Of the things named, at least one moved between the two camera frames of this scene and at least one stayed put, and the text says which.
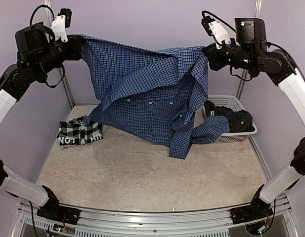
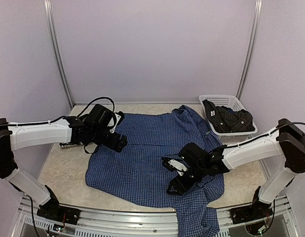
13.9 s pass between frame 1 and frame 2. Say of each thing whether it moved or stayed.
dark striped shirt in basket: stayed
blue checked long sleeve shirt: moved
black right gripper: moved
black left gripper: moved
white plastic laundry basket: stayed
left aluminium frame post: stayed
